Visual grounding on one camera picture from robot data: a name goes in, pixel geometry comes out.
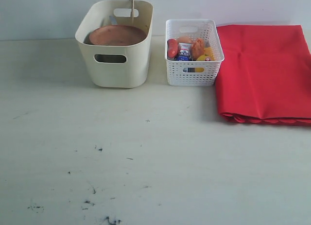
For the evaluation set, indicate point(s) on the blue white milk carton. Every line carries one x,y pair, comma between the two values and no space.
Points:
183,52

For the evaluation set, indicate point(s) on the red sausage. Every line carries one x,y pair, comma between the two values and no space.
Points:
172,49

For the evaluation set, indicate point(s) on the yellow lemon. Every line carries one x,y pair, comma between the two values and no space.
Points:
205,57

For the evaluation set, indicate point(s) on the orange fried chicken piece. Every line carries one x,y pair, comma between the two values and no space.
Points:
197,48

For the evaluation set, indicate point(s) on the brown egg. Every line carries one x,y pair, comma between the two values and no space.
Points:
184,39

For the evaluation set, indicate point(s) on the brown wooden plate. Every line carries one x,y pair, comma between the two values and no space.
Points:
117,35

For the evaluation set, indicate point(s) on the wooden chopstick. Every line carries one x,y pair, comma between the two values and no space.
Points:
132,11

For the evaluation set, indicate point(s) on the red tablecloth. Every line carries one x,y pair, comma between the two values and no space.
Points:
265,77

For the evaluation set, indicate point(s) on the silver table knife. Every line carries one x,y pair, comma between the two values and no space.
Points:
113,20

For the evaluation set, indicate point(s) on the white perforated plastic basket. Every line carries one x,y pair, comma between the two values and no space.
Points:
193,73

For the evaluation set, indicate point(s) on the cream plastic bin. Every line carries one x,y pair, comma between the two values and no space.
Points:
116,66

